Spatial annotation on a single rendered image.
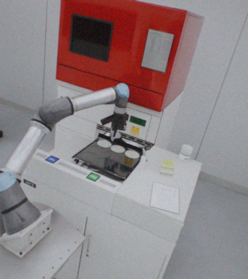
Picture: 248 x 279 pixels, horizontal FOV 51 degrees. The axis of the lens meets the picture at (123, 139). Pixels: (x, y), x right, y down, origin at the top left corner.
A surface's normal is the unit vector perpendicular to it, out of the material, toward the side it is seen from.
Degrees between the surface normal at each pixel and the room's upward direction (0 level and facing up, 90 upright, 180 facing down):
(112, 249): 90
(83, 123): 90
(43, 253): 0
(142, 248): 90
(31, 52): 90
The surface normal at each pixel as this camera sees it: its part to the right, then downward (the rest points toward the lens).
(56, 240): 0.18, -0.88
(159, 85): -0.39, 0.36
